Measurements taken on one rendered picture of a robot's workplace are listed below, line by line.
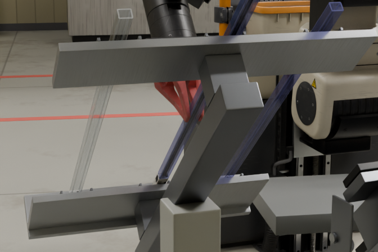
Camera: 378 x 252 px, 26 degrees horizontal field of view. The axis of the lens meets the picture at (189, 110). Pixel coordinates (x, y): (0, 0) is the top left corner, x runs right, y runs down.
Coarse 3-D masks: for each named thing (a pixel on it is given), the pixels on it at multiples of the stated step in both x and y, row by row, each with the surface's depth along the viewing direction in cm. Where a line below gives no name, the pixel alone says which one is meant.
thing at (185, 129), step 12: (240, 0) 81; (252, 0) 79; (240, 12) 81; (252, 12) 81; (228, 24) 84; (240, 24) 83; (192, 108) 97; (192, 120) 100; (180, 132) 103; (180, 144) 105; (168, 156) 108; (168, 168) 111
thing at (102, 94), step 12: (120, 12) 77; (120, 24) 77; (120, 36) 79; (96, 96) 89; (108, 96) 89; (96, 108) 91; (96, 120) 93; (96, 132) 96; (84, 144) 98; (84, 156) 101; (84, 168) 104; (72, 180) 109; (84, 180) 108
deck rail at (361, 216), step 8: (376, 192) 115; (368, 200) 117; (376, 200) 115; (360, 208) 119; (368, 208) 117; (376, 208) 115; (360, 216) 119; (368, 216) 117; (376, 216) 116; (360, 224) 119; (368, 224) 118; (376, 224) 116; (360, 232) 120; (368, 232) 118; (376, 232) 116; (368, 240) 118; (376, 240) 116; (368, 248) 118; (376, 248) 118
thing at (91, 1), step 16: (80, 0) 748; (96, 0) 750; (112, 0) 753; (128, 0) 755; (80, 16) 751; (96, 16) 754; (112, 16) 756; (144, 16) 760; (192, 16) 768; (208, 16) 770; (80, 32) 755; (96, 32) 757; (144, 32) 764; (208, 32) 773
